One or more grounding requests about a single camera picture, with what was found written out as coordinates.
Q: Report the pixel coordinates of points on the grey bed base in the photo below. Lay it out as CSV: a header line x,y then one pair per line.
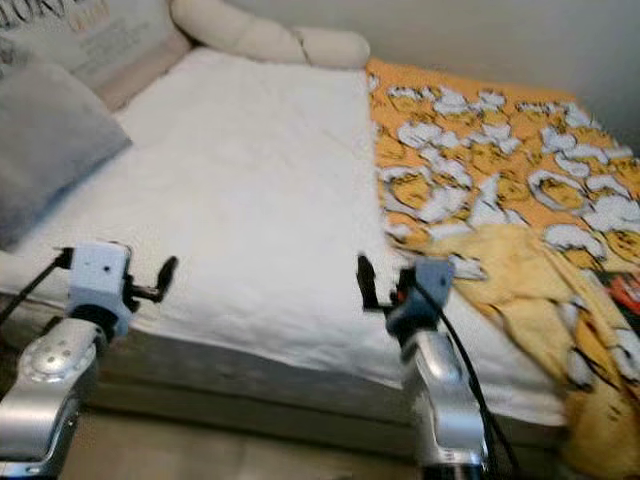
x,y
260,385

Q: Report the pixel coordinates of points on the beige padded bed frame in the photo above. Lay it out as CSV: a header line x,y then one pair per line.
x,y
150,70

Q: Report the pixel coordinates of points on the long cream bolster pillow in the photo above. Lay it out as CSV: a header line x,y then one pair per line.
x,y
230,30

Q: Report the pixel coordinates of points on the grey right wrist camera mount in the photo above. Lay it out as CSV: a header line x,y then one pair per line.
x,y
432,285

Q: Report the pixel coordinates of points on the grey printed headboard panel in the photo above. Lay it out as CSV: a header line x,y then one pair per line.
x,y
100,35

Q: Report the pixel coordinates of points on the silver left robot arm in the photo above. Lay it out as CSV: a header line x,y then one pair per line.
x,y
45,400

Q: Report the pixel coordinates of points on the short cream pillow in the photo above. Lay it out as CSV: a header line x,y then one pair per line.
x,y
332,48

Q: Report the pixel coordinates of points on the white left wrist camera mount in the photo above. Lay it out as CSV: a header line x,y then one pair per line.
x,y
98,285

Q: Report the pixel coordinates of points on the yellow egg-print blanket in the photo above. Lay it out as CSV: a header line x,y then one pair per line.
x,y
490,160

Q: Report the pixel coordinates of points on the white quilted mattress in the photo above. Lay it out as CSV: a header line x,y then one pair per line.
x,y
250,190

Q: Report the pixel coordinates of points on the dark red-cover book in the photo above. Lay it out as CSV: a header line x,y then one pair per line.
x,y
625,295

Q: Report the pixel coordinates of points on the grey pillow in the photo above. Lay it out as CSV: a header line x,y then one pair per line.
x,y
50,150

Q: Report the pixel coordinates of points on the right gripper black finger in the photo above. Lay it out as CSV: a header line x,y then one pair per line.
x,y
369,285

